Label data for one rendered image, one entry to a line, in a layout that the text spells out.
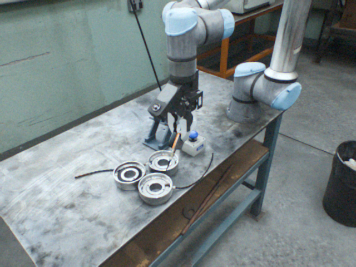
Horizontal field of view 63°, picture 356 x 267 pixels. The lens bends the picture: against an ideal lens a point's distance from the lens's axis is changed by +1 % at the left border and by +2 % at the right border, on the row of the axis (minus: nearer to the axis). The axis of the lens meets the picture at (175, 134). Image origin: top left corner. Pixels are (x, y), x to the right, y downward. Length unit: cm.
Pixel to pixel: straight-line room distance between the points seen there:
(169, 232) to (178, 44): 71
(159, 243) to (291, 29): 86
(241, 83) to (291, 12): 31
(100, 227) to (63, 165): 33
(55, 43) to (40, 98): 44
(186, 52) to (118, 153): 53
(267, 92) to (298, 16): 26
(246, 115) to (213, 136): 18
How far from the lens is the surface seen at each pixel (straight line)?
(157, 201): 87
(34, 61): 241
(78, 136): 123
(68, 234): 88
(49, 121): 260
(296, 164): 237
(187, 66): 73
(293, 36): 105
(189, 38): 71
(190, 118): 78
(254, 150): 151
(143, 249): 111
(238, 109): 123
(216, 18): 77
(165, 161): 100
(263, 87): 112
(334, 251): 193
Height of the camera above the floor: 147
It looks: 36 degrees down
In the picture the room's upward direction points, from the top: 2 degrees counter-clockwise
